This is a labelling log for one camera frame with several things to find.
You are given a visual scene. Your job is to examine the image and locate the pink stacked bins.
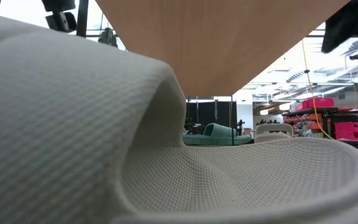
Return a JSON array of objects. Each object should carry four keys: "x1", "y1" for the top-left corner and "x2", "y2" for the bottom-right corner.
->
[{"x1": 334, "y1": 121, "x2": 358, "y2": 141}]

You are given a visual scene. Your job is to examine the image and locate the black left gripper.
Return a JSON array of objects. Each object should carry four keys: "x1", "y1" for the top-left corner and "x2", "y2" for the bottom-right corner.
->
[{"x1": 41, "y1": 0, "x2": 78, "y2": 33}]

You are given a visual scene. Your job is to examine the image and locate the yellow hanging cable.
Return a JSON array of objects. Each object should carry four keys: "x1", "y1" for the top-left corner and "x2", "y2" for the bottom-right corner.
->
[{"x1": 301, "y1": 39, "x2": 335, "y2": 140}]

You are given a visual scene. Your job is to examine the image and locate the black partition screen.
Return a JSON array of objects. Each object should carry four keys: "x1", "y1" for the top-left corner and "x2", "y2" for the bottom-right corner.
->
[{"x1": 185, "y1": 100, "x2": 238, "y2": 136}]

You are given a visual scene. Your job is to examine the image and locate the green cactus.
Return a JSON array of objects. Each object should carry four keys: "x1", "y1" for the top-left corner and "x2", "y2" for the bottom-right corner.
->
[{"x1": 97, "y1": 27, "x2": 119, "y2": 48}]

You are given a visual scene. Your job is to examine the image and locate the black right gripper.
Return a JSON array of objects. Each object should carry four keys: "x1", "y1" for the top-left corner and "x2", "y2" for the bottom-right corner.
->
[{"x1": 321, "y1": 0, "x2": 358, "y2": 54}]

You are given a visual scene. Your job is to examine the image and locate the red storage bin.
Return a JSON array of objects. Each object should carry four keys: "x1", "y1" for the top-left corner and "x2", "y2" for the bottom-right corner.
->
[{"x1": 295, "y1": 97, "x2": 335, "y2": 111}]

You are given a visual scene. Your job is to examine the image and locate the wooden shelf board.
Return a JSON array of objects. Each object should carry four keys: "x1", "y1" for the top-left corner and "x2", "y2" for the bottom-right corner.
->
[{"x1": 94, "y1": 0, "x2": 351, "y2": 97}]

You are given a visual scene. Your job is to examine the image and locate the green foam slide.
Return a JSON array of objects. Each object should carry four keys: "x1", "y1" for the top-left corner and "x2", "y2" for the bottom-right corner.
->
[{"x1": 182, "y1": 123, "x2": 252, "y2": 146}]

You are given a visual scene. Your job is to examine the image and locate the black storage rack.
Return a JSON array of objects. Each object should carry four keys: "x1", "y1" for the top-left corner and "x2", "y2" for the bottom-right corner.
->
[{"x1": 282, "y1": 107, "x2": 358, "y2": 139}]

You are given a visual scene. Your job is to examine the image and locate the white foam slide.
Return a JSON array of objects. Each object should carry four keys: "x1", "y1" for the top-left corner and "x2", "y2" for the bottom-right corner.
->
[
  {"x1": 0, "y1": 11, "x2": 358, "y2": 224},
  {"x1": 254, "y1": 123, "x2": 295, "y2": 144}
]

